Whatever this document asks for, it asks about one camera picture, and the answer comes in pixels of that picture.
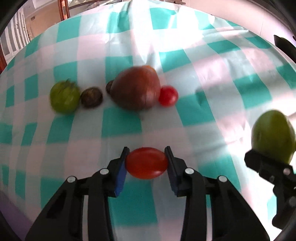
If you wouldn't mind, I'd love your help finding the oval red tomato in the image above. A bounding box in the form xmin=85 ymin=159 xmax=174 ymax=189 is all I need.
xmin=125 ymin=147 xmax=168 ymax=180

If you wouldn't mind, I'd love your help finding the dark brown round fruit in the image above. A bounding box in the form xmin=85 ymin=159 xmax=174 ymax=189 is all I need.
xmin=80 ymin=87 xmax=103 ymax=108

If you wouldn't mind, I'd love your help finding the teal checkered tablecloth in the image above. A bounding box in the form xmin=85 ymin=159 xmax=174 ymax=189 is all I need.
xmin=1 ymin=1 xmax=295 ymax=238

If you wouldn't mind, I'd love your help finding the green tomato with stem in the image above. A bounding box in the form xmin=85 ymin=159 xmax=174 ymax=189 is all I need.
xmin=49 ymin=79 xmax=81 ymax=114

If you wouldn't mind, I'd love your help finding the large dark red apple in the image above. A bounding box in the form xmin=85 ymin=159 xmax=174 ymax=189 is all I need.
xmin=110 ymin=65 xmax=161 ymax=111

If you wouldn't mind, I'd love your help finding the small red tomato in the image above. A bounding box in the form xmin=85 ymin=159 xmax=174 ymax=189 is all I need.
xmin=159 ymin=85 xmax=179 ymax=107

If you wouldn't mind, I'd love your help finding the wooden cabinet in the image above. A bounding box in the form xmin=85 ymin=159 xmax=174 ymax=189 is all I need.
xmin=58 ymin=0 xmax=70 ymax=21

